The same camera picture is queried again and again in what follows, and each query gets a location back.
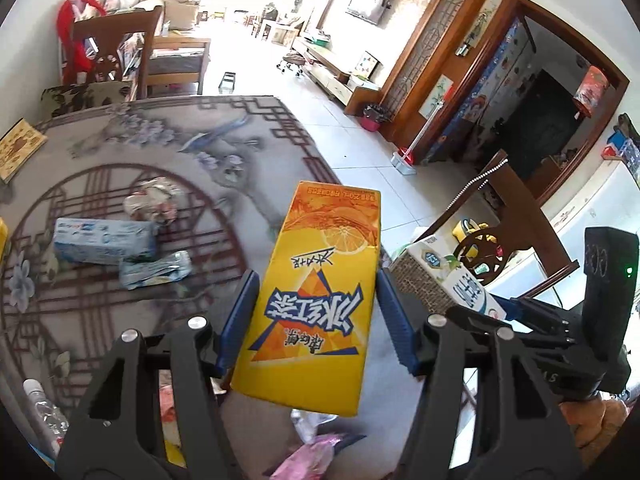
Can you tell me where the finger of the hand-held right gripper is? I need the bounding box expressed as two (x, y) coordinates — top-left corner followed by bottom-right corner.
(500, 296), (586, 343)
(444, 305), (506, 335)

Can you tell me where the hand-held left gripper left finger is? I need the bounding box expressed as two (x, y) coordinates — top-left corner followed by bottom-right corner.
(55, 269), (261, 480)

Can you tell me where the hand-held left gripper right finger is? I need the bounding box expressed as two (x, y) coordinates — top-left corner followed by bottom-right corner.
(378, 269), (586, 480)

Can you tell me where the white milk carton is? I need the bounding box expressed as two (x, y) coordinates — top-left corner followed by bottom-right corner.
(389, 236), (507, 323)

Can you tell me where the yellow drink carton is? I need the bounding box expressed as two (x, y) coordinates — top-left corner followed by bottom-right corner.
(230, 181), (383, 418)

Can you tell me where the clear plastic bottle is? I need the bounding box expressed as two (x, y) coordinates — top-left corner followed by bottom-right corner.
(22, 378), (71, 453)

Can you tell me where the pink trash bin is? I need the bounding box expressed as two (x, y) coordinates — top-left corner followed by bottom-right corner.
(361, 102), (392, 133)

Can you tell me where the person's right hand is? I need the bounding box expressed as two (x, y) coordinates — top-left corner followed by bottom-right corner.
(559, 392), (632, 452)

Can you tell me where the yellow toy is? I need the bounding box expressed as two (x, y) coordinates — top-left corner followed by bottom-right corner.
(451, 217), (499, 252)

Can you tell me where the crumpled blue white packet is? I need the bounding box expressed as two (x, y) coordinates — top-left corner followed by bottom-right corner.
(119, 250), (193, 292)

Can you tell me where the carved wooden chair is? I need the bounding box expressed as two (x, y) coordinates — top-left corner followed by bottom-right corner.
(425, 154), (582, 292)

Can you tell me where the crumpled printed wrapper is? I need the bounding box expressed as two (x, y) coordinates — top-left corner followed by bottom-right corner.
(122, 176), (187, 225)

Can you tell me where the pink plastic bag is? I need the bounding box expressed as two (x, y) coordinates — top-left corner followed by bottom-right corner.
(270, 432), (371, 480)

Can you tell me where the blue rectangular carton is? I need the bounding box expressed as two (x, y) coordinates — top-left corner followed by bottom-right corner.
(52, 217), (160, 266)

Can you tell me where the cartoon printed door curtain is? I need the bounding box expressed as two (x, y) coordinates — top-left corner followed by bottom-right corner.
(425, 17), (537, 164)

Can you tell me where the small framed picture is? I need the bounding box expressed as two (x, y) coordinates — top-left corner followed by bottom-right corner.
(356, 51), (382, 81)

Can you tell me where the rolling stool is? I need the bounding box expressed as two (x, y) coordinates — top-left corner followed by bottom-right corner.
(276, 52), (307, 79)

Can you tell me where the low wooden media cabinet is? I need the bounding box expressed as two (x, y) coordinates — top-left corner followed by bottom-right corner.
(291, 36), (382, 110)

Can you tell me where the floral chair cushion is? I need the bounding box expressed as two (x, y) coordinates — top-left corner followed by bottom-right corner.
(39, 81), (134, 119)

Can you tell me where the brown patterned box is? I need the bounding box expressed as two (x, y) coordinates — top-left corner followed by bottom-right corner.
(0, 117), (49, 184)

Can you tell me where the dark wooden dining chair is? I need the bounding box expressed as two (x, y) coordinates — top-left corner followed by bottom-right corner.
(70, 6), (166, 102)

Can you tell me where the red bag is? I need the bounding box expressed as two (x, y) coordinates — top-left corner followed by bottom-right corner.
(56, 0), (108, 86)

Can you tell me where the white bead string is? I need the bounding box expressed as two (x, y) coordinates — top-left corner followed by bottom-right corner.
(446, 157), (510, 212)

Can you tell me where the white-handled mop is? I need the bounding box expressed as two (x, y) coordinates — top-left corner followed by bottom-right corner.
(390, 100), (446, 175)

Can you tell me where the cloth-covered wall television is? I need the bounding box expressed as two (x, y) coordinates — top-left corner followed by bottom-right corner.
(346, 0), (397, 25)

